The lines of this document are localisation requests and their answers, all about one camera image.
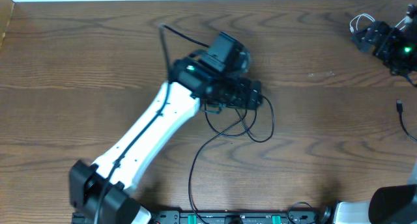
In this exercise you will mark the clear tape strip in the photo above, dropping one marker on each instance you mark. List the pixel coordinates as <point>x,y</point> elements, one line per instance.
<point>321,74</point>

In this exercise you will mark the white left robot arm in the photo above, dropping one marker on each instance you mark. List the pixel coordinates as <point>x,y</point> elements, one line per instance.
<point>102,191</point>

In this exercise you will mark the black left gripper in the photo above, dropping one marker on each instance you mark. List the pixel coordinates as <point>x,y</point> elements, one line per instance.
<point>244,100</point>

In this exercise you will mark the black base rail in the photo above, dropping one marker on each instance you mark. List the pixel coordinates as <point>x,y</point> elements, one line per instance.
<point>299,213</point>

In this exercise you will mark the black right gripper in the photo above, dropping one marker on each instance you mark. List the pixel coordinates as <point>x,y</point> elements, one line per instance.
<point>389,36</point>

